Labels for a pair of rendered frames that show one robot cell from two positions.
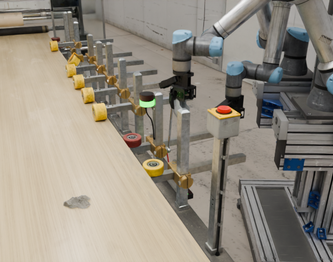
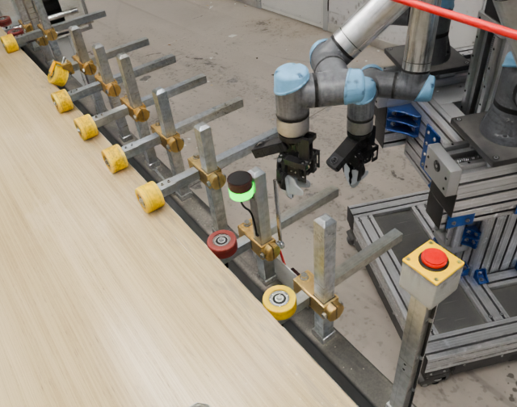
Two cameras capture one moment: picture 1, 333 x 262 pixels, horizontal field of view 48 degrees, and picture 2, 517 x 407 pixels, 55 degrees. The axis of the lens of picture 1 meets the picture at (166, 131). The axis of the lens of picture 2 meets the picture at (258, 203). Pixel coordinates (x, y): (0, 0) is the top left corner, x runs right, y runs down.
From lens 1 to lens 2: 0.59 m
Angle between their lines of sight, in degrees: 17
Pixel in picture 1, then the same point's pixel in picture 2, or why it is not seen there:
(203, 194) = (296, 230)
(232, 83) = (360, 115)
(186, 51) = (303, 105)
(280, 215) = not seen: hidden behind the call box
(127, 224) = not seen: outside the picture
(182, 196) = (327, 325)
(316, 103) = (502, 136)
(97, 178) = (202, 354)
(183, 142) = (328, 263)
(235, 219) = not seen: hidden behind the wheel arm
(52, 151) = (102, 304)
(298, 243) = (453, 296)
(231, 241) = (354, 299)
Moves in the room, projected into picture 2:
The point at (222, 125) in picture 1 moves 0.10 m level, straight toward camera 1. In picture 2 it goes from (439, 291) to (462, 346)
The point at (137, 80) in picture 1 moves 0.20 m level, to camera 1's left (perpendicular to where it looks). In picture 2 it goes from (204, 137) to (132, 152)
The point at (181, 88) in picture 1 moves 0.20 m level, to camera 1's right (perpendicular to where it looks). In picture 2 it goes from (299, 163) to (380, 146)
